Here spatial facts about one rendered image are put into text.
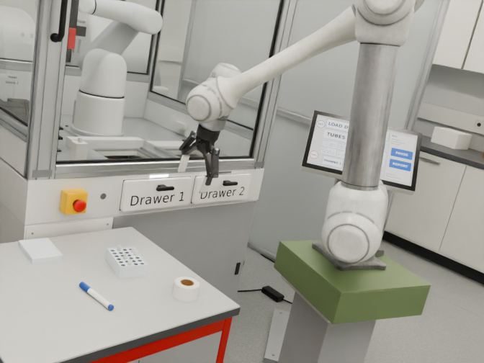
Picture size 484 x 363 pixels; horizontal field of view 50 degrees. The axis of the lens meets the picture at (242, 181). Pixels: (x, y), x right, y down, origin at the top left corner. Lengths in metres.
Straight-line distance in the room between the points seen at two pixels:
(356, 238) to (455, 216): 3.07
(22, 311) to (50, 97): 0.62
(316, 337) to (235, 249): 0.73
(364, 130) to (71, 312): 0.86
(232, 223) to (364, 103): 1.04
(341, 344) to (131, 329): 0.73
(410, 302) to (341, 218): 0.43
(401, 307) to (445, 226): 2.81
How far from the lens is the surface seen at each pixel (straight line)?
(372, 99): 1.36
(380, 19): 1.32
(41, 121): 1.63
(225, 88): 1.48
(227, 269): 2.33
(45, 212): 1.73
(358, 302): 1.53
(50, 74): 1.61
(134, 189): 1.83
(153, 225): 1.96
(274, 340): 2.77
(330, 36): 1.56
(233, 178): 2.11
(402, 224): 4.58
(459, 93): 5.12
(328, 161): 2.41
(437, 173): 4.42
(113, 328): 1.31
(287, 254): 1.68
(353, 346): 1.79
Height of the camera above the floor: 1.48
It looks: 16 degrees down
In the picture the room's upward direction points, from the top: 11 degrees clockwise
